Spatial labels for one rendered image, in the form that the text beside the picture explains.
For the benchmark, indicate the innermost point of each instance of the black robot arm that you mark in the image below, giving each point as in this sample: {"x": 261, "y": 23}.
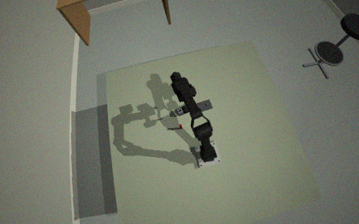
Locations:
{"x": 204, "y": 131}

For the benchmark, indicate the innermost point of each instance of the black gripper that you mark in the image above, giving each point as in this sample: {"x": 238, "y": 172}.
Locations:
{"x": 184, "y": 108}

